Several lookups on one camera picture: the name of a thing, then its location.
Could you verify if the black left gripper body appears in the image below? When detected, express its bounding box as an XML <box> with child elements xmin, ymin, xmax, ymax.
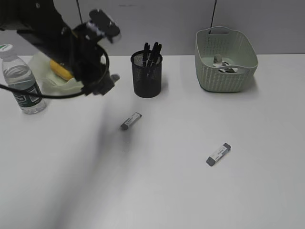
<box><xmin>61</xmin><ymin>9</ymin><xmax>121</xmax><ymax>95</ymax></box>

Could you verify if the yellow mango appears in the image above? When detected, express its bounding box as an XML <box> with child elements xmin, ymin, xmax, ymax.
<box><xmin>49</xmin><ymin>60</ymin><xmax>73</xmax><ymax>81</ymax></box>

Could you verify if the black marker pen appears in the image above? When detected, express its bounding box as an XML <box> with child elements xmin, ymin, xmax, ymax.
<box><xmin>152</xmin><ymin>43</ymin><xmax>162</xmax><ymax>66</ymax></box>
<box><xmin>142</xmin><ymin>42</ymin><xmax>150</xmax><ymax>67</ymax></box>
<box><xmin>147</xmin><ymin>42</ymin><xmax>159</xmax><ymax>67</ymax></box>

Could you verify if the clear water bottle green label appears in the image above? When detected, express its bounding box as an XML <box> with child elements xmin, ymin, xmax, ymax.
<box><xmin>0</xmin><ymin>44</ymin><xmax>47</xmax><ymax>115</ymax></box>

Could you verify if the grey white eraser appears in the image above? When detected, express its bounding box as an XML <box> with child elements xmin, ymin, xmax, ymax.
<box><xmin>120</xmin><ymin>112</ymin><xmax>142</xmax><ymax>131</ymax></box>
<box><xmin>111</xmin><ymin>74</ymin><xmax>120</xmax><ymax>83</ymax></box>
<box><xmin>206</xmin><ymin>143</ymin><xmax>231</xmax><ymax>167</ymax></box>

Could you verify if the white waste paper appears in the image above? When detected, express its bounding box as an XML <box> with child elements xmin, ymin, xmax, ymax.
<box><xmin>213</xmin><ymin>54</ymin><xmax>237</xmax><ymax>73</ymax></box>

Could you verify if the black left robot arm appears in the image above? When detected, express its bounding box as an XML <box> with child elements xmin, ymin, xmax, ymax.
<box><xmin>0</xmin><ymin>0</ymin><xmax>121</xmax><ymax>99</ymax></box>

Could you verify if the pale green wavy plate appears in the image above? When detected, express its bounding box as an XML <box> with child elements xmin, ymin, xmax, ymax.
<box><xmin>28</xmin><ymin>52</ymin><xmax>83</xmax><ymax>94</ymax></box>

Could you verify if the black mesh pen holder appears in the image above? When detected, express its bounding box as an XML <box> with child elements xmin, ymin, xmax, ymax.
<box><xmin>131</xmin><ymin>50</ymin><xmax>163</xmax><ymax>98</ymax></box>

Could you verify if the pale green woven basket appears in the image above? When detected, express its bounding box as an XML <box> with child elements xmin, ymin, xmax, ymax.
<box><xmin>195</xmin><ymin>26</ymin><xmax>258</xmax><ymax>93</ymax></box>

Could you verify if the black wall cable left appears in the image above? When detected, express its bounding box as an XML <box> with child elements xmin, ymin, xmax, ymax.
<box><xmin>76</xmin><ymin>0</ymin><xmax>84</xmax><ymax>24</ymax></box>

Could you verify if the black wall cable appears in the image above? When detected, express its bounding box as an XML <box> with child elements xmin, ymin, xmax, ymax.
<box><xmin>210</xmin><ymin>0</ymin><xmax>218</xmax><ymax>28</ymax></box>
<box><xmin>76</xmin><ymin>0</ymin><xmax>84</xmax><ymax>24</ymax></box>

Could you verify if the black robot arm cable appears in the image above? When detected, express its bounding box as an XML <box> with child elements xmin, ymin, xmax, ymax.
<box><xmin>0</xmin><ymin>44</ymin><xmax>110</xmax><ymax>100</ymax></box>

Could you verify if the black wall cable right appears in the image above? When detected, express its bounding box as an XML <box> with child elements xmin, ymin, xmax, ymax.
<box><xmin>210</xmin><ymin>0</ymin><xmax>218</xmax><ymax>28</ymax></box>

